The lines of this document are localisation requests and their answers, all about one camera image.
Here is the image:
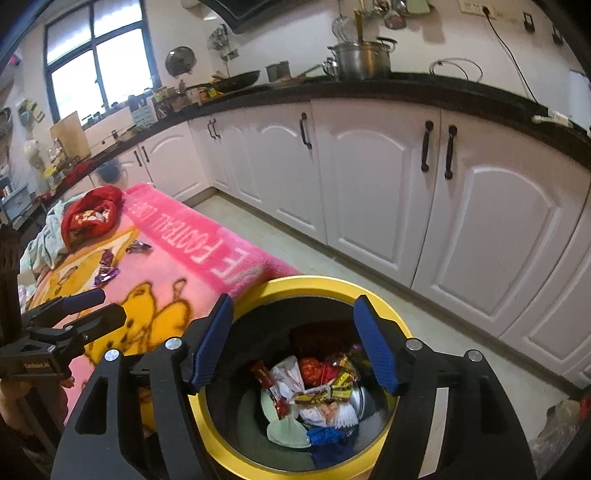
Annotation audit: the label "pink cartoon bear blanket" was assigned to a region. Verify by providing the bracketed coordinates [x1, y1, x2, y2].
[20, 183, 297, 421]

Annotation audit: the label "black range hood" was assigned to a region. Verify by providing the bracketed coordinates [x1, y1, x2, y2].
[199, 0, 324, 34]

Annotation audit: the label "red fabric bag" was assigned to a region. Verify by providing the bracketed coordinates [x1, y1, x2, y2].
[61, 185, 123, 253]

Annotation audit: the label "round pot lid on wall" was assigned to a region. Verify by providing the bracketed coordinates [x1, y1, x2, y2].
[164, 46, 197, 78]

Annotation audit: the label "grey metal canister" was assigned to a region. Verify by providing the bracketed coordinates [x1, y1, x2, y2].
[266, 61, 291, 83]

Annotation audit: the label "dark foil candy wrapper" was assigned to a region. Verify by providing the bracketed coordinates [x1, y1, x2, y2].
[125, 240, 152, 254]

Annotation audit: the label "red long snack wrapper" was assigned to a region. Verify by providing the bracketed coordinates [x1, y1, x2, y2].
[252, 361, 290, 419]

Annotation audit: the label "steel stock pot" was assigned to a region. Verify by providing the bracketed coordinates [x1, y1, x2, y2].
[322, 37, 398, 81]

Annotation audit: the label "black power cable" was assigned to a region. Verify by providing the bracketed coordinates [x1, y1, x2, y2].
[482, 6, 539, 104]

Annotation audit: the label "white plastic wrapper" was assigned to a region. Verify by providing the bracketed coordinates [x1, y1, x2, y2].
[270, 353, 361, 430]

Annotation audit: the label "white coiled cable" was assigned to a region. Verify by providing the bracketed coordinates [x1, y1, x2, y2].
[428, 57, 485, 84]

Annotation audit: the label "wooden cutting board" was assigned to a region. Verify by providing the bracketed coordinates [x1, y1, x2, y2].
[49, 111, 91, 160]

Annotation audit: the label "blue framed window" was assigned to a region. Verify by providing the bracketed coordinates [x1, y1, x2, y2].
[43, 1, 161, 122]

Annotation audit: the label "yellow snack box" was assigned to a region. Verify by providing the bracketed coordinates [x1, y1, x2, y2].
[294, 371, 356, 405]

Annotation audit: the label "left hand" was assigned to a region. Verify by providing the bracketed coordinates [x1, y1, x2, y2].
[1, 376, 75, 436]

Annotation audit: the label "blue glove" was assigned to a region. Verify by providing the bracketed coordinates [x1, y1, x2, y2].
[307, 427, 355, 470]

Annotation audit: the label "light blue crumpled cloth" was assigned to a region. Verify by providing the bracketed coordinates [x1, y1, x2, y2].
[20, 192, 86, 277]

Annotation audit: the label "hanging kitchen utensils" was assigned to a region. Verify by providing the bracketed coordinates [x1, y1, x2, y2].
[331, 0, 435, 43]

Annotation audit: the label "black kitchen countertop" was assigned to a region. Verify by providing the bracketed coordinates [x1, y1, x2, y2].
[13, 72, 591, 169]

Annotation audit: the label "clear plastic bag on floor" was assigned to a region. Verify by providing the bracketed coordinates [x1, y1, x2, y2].
[529, 396, 590, 479]

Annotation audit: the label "yellow rimmed black trash bin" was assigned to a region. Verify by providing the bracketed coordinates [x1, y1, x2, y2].
[191, 275, 397, 479]

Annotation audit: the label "pale green sponge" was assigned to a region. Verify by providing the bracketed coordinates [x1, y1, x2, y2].
[260, 391, 311, 449]

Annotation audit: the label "white kitchen cabinets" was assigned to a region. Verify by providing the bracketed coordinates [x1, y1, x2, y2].
[81, 99, 590, 388]

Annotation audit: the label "black wok pan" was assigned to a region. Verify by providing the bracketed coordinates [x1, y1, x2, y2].
[187, 70, 260, 94]

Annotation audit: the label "purple candy wrapper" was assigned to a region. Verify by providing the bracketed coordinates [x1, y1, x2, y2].
[94, 249, 119, 287]

